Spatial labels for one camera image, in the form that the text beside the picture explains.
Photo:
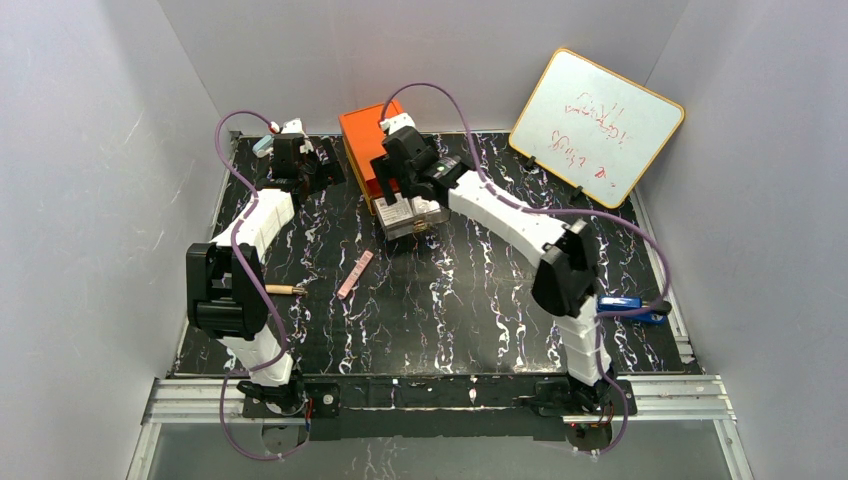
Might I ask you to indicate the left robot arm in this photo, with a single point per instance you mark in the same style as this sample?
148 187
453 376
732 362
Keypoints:
227 296

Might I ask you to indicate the yellow framed whiteboard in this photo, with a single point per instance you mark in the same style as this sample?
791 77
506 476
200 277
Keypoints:
593 128

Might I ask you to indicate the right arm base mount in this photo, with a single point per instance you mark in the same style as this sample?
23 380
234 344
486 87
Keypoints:
583 404

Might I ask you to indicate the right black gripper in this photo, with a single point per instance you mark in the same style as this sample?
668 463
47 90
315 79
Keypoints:
390 172

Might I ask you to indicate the white printed box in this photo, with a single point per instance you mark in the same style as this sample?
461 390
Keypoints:
390 216

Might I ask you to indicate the blue black stapler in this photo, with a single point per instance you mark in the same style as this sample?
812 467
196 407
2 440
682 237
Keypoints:
635 309

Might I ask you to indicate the pink lipstick box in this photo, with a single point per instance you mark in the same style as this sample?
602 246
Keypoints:
355 274

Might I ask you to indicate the wooden makeup brush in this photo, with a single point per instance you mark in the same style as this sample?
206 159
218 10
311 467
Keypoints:
277 289

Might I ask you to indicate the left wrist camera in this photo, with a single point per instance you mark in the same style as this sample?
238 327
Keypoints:
294 126

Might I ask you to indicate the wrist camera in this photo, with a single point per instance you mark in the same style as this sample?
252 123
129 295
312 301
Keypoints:
391 125
294 126

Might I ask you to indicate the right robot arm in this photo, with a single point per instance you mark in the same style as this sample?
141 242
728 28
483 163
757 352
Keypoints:
562 254

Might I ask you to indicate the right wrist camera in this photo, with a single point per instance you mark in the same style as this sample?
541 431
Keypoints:
391 125

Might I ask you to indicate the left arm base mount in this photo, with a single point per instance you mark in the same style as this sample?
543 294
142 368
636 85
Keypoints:
285 401

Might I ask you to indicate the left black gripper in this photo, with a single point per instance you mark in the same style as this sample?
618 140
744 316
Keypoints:
317 168

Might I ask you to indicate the aluminium rail frame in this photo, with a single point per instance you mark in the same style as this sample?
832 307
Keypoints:
452 405

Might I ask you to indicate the clear plastic drawer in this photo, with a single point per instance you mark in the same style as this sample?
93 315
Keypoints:
417 224

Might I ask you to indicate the orange drawer organizer box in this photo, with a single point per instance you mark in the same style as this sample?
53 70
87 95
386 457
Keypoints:
362 139

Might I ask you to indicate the white cube box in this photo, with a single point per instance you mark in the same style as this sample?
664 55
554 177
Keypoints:
425 208

